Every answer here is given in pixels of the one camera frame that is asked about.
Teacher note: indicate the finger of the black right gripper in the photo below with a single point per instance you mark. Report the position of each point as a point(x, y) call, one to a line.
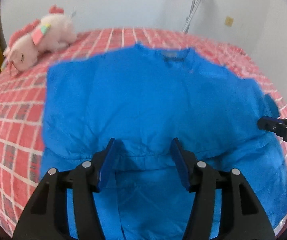
point(275, 125)

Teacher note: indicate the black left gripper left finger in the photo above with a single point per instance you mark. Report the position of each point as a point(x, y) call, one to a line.
point(45, 214)

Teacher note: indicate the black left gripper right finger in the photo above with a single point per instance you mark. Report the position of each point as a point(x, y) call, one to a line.
point(227, 193)

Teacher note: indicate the blue puffer jacket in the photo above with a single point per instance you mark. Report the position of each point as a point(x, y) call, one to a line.
point(145, 98)

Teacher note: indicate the red plaid bed cover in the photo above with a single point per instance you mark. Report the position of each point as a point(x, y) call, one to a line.
point(22, 101)

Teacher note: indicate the white floor lamp pole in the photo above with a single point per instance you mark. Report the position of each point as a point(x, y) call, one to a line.
point(194, 6)

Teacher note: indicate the pink plush unicorn toy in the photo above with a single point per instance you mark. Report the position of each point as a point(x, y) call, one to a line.
point(51, 33)

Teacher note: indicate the yellow wall socket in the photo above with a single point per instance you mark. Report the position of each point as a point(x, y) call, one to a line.
point(229, 21)

